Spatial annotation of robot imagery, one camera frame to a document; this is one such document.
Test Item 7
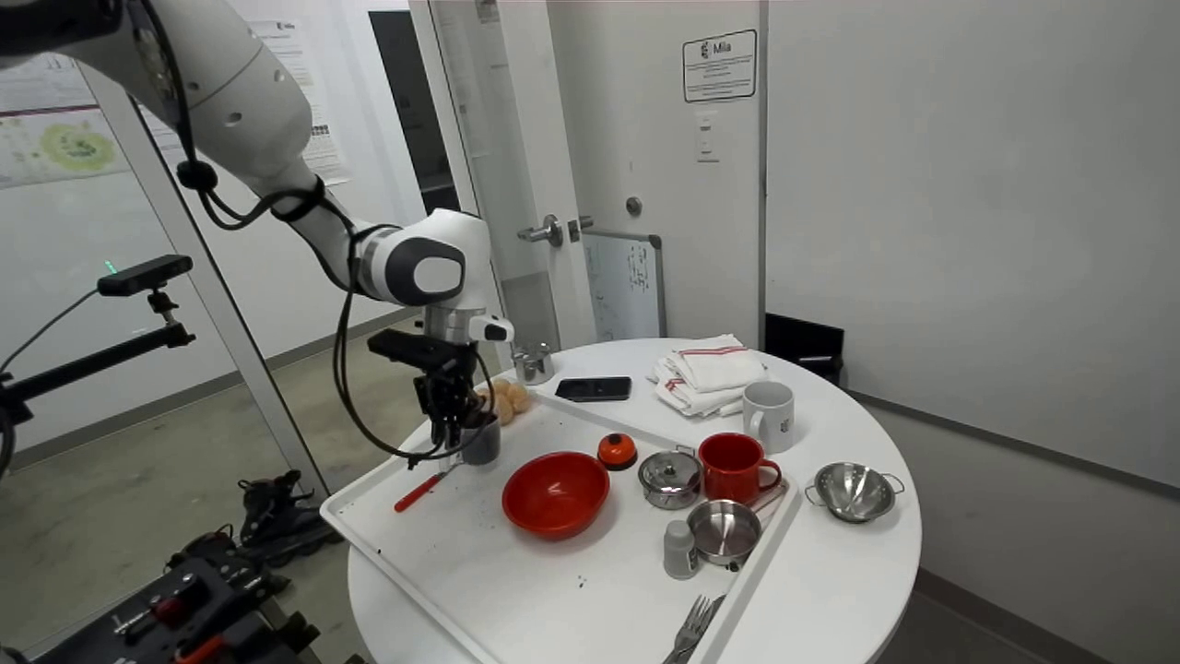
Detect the silver door handle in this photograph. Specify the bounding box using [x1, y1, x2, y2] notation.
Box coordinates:
[518, 213, 594, 253]

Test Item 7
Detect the steel lid with knob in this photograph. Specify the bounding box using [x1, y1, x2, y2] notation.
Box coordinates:
[685, 497, 763, 570]

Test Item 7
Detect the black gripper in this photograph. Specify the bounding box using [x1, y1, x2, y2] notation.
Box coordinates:
[370, 328, 495, 457]

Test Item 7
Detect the white mug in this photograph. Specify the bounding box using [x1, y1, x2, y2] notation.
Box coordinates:
[741, 379, 792, 455]

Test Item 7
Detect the white wall sign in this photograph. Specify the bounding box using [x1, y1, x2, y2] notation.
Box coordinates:
[684, 29, 755, 105]

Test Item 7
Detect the red bowl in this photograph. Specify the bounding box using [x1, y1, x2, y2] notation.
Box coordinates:
[502, 452, 607, 538]

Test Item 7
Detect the round white table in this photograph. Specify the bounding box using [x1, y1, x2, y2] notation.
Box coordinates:
[347, 340, 923, 664]

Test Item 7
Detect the white plastic tray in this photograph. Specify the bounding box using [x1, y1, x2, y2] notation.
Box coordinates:
[322, 401, 802, 664]

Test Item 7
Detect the white folded cloth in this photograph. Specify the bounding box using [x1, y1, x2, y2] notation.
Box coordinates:
[650, 337, 767, 421]

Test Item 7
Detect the red handled knife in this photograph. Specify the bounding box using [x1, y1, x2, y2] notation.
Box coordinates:
[390, 465, 455, 515]

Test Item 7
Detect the grey salt shaker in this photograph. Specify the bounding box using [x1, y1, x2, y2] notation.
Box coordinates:
[665, 521, 696, 581]

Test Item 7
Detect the steel colander bowl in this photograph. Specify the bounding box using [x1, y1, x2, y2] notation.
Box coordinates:
[803, 460, 905, 524]

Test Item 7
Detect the black camera on stand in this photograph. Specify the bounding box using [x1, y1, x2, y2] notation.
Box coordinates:
[0, 255, 191, 470]

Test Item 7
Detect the red metal mug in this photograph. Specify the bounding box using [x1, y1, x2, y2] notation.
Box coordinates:
[696, 432, 781, 506]

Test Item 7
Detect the black clamp on floor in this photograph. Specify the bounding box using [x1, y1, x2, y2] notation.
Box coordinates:
[241, 473, 333, 555]

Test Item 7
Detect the small steel pot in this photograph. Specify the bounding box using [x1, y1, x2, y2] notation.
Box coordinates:
[638, 452, 701, 515]

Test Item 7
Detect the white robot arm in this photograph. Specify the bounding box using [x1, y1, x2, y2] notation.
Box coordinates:
[0, 0, 511, 465]

